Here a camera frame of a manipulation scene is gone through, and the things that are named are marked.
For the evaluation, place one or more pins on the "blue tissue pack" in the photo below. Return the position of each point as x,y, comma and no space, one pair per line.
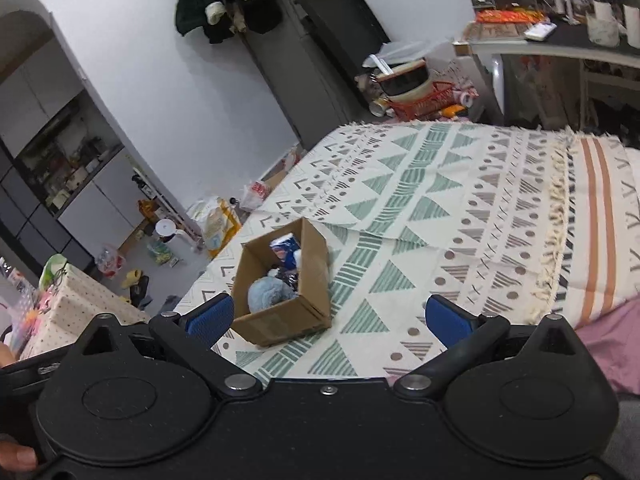
287,250

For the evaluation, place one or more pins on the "white desk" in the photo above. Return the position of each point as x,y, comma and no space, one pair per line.
566,41

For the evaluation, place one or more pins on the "red white plastic bag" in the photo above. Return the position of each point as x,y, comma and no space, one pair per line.
254,195

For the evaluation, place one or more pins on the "pink bedsheet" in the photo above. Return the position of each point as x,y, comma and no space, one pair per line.
614,343

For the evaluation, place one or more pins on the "white kettle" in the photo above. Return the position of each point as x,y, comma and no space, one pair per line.
176,239

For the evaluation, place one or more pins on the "brown cardboard box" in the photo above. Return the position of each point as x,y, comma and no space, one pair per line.
308,311

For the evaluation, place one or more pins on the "yellow white bag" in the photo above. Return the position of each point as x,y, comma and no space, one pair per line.
217,221

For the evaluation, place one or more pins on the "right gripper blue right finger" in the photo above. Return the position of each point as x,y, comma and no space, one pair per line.
448,322

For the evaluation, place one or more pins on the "dark hanging clothes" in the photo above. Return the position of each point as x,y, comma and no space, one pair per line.
222,19

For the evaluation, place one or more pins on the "black knitted pouch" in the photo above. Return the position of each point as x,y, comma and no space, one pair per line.
287,276

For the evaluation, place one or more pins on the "polka dot fabric box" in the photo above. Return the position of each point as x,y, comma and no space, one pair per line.
68,306

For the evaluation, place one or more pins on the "person's hand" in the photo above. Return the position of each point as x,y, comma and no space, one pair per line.
15,457

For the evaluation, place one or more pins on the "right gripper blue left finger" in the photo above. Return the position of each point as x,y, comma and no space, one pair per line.
211,320

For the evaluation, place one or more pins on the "red plastic basket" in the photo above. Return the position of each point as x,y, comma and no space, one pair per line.
441,96

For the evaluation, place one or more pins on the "fluffy light blue plush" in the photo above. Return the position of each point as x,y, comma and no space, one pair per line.
267,292

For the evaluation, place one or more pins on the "cream black bucket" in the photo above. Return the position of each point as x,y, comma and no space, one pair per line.
407,81

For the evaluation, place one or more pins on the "patterned white green blanket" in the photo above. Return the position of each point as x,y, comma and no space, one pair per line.
507,221

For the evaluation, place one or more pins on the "dark grey door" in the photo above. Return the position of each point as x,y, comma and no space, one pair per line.
312,62

